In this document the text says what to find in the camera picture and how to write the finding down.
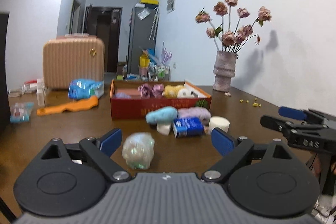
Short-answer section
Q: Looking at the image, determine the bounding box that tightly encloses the iridescent plastic wrap ball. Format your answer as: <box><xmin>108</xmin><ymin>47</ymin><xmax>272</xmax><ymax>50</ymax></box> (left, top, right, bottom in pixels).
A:
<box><xmin>122</xmin><ymin>132</ymin><xmax>155</xmax><ymax>170</ymax></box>

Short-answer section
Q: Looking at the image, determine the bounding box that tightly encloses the lilac fluffy cloth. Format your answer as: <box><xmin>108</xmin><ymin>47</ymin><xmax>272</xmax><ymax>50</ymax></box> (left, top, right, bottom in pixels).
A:
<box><xmin>178</xmin><ymin>107</ymin><xmax>211</xmax><ymax>125</ymax></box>

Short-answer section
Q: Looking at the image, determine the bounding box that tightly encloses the blue tissue packet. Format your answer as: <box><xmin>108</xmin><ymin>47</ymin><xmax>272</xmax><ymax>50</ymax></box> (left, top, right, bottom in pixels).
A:
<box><xmin>173</xmin><ymin>117</ymin><xmax>204</xmax><ymax>138</ymax></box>

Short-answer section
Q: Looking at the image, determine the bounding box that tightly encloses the light blue plush toy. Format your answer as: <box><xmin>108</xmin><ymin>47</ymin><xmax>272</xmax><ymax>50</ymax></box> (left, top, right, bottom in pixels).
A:
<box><xmin>145</xmin><ymin>106</ymin><xmax>178</xmax><ymax>124</ymax></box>

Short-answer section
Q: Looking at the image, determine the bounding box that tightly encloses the right hand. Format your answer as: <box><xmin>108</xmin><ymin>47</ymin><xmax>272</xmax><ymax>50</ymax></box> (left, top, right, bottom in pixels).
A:
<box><xmin>308</xmin><ymin>152</ymin><xmax>335</xmax><ymax>188</ymax></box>

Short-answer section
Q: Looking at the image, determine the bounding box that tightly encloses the orange cloth strip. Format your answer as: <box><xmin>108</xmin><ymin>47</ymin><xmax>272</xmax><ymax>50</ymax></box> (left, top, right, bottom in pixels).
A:
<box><xmin>37</xmin><ymin>96</ymin><xmax>99</xmax><ymax>117</ymax></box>

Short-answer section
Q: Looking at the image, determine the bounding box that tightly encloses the red cardboard box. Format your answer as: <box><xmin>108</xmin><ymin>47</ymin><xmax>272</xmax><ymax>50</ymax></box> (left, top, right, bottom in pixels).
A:
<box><xmin>110</xmin><ymin>80</ymin><xmax>212</xmax><ymax>120</ymax></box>

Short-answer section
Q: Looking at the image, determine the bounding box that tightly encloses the blue tissue pack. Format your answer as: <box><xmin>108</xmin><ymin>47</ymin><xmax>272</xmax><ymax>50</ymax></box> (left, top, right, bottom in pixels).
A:
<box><xmin>68</xmin><ymin>79</ymin><xmax>104</xmax><ymax>100</ymax></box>

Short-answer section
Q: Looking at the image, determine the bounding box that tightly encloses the pink scrunchie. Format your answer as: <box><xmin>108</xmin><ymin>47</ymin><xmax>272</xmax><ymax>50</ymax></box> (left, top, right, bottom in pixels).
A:
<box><xmin>138</xmin><ymin>83</ymin><xmax>165</xmax><ymax>99</ymax></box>

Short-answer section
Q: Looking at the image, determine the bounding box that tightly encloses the white plush toy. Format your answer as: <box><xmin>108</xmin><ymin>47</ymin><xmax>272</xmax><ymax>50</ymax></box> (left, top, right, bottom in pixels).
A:
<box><xmin>177</xmin><ymin>88</ymin><xmax>194</xmax><ymax>99</ymax></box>

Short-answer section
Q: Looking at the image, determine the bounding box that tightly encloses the yellow plush toy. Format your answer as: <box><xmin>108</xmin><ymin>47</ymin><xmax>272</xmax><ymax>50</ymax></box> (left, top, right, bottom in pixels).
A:
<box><xmin>162</xmin><ymin>85</ymin><xmax>185</xmax><ymax>98</ymax></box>

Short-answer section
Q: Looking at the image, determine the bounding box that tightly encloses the textured pink vase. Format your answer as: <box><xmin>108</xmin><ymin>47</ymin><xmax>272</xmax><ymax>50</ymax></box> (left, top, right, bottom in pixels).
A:
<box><xmin>213</xmin><ymin>51</ymin><xmax>237</xmax><ymax>97</ymax></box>

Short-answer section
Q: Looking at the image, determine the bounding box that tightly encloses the white spray bottle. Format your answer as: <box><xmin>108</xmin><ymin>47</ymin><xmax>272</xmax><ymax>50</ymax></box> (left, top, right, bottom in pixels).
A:
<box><xmin>36</xmin><ymin>79</ymin><xmax>46</xmax><ymax>107</ymax></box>

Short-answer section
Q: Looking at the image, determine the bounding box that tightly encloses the pink ribbed suitcase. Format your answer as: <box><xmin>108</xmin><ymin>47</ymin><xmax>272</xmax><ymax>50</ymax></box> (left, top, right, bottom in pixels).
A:
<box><xmin>43</xmin><ymin>34</ymin><xmax>105</xmax><ymax>90</ymax></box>

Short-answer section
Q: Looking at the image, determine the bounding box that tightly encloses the small wet wipes pack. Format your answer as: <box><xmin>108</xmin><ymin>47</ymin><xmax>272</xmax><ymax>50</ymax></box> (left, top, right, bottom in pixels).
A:
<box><xmin>10</xmin><ymin>102</ymin><xmax>34</xmax><ymax>123</ymax></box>

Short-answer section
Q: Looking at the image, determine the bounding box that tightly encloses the dried pink rose bouquet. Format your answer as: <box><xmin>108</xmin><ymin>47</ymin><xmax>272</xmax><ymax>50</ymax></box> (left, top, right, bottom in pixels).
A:
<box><xmin>195</xmin><ymin>0</ymin><xmax>272</xmax><ymax>54</ymax></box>

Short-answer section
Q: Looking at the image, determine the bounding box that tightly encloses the grey refrigerator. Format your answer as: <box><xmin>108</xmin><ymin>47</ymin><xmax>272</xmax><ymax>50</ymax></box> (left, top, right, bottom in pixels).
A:
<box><xmin>127</xmin><ymin>3</ymin><xmax>159</xmax><ymax>74</ymax></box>

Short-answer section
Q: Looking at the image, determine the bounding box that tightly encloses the dark entrance door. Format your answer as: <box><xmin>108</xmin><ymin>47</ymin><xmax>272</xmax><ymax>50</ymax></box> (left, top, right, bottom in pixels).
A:
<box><xmin>83</xmin><ymin>4</ymin><xmax>122</xmax><ymax>73</ymax></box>

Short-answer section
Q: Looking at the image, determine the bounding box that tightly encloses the yellow box on refrigerator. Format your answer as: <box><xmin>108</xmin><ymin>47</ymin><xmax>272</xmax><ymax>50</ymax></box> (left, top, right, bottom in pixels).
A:
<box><xmin>140</xmin><ymin>0</ymin><xmax>159</xmax><ymax>5</ymax></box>

